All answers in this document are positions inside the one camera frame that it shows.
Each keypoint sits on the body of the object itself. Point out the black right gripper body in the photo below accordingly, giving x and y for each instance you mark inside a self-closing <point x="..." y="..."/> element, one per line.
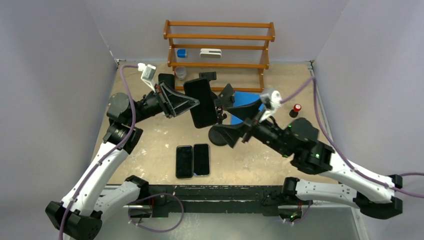
<point x="256" y="126"/>

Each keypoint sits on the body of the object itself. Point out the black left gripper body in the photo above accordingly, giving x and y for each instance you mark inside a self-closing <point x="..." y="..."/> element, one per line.
<point x="160" y="92"/>

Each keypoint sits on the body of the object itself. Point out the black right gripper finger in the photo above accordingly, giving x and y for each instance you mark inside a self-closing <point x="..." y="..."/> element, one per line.
<point x="232" y="133"/>
<point x="248" y="112"/>

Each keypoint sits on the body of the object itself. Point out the black phone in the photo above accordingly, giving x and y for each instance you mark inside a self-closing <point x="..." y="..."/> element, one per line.
<point x="168" y="79"/>
<point x="201" y="159"/>
<point x="204" y="114"/>

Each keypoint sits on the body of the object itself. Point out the black round-base phone stand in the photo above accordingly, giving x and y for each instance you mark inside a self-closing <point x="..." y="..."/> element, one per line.
<point x="210" y="76"/>

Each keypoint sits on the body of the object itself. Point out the black smartphone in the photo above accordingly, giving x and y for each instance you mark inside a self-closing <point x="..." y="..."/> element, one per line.
<point x="184" y="162"/>

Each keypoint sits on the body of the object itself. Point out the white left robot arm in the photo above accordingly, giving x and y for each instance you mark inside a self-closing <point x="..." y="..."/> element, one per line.
<point x="81" y="213"/>

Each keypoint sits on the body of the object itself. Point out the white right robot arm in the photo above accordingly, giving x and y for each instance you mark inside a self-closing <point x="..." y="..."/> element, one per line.
<point x="299" y="140"/>

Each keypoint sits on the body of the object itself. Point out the black phone on white stand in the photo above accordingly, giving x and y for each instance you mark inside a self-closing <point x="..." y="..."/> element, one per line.
<point x="168" y="79"/>

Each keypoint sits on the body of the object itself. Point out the blue rectangular mat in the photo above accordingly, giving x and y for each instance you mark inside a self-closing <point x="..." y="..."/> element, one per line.
<point x="241" y="99"/>

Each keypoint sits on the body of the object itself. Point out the clear plastic cup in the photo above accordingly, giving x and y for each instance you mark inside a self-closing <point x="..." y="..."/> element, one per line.
<point x="180" y="72"/>

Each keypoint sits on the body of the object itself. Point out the red capped black bottle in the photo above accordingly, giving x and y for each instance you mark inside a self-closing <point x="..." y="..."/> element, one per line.
<point x="294" y="112"/>

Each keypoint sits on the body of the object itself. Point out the blue small box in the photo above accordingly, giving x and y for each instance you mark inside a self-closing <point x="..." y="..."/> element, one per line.
<point x="182" y="53"/>

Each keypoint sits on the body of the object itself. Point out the white rectangular device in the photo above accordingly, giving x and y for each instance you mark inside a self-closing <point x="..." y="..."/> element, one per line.
<point x="210" y="53"/>

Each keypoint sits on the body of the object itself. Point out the orange wooden shelf rack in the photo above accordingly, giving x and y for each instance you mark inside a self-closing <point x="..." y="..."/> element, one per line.
<point x="208" y="44"/>

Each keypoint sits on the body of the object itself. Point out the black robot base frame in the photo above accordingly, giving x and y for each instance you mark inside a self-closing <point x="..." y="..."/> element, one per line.
<point x="266" y="200"/>

